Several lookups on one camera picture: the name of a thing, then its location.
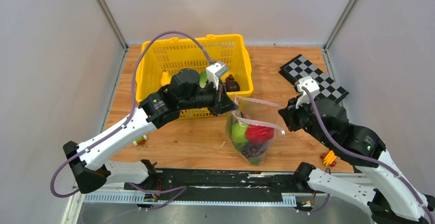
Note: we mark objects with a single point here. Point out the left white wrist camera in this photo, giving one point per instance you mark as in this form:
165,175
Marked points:
215,72

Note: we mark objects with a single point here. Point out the yellow red toy block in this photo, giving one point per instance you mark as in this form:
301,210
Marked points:
328,159

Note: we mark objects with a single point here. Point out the colourful toy block car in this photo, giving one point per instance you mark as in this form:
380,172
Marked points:
141,141

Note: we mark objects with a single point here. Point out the green apple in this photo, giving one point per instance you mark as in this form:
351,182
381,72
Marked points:
238,133

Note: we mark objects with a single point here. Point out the red bell pepper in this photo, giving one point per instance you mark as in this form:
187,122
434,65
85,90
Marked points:
259,134

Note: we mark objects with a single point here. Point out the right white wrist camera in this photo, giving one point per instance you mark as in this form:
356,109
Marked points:
308,89

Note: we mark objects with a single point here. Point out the green leafy vegetable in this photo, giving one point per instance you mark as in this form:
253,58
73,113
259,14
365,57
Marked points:
232,119

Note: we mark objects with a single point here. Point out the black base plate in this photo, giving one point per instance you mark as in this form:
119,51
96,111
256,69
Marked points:
275,182

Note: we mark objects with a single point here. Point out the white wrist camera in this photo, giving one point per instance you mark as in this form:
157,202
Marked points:
215,72
308,89

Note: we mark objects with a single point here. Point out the white slotted cable duct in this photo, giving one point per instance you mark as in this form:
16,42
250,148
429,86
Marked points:
198,197

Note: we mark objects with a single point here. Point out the folded black chessboard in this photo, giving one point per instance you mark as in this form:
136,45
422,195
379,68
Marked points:
300,67

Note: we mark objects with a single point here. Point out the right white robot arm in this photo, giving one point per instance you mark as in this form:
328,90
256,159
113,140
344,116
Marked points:
390,199

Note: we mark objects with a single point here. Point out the green lettuce head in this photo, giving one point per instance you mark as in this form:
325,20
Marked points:
203,79

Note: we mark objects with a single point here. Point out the clear zip top bag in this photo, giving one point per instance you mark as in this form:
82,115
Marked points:
261,113

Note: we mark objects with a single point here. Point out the yellow pear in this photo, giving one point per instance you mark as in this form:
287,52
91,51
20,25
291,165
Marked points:
165,78

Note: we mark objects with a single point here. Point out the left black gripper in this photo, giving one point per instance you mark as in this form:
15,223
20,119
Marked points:
225,106

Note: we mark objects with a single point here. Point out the dark avocado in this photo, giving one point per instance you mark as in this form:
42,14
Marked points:
231,85

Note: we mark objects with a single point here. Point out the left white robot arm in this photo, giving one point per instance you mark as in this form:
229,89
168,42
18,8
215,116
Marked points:
90,161

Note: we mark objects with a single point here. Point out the yellow plastic basket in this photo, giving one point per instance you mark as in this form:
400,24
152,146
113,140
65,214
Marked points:
175,53

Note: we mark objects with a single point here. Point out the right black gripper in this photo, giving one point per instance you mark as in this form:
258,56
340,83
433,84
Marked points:
288,113

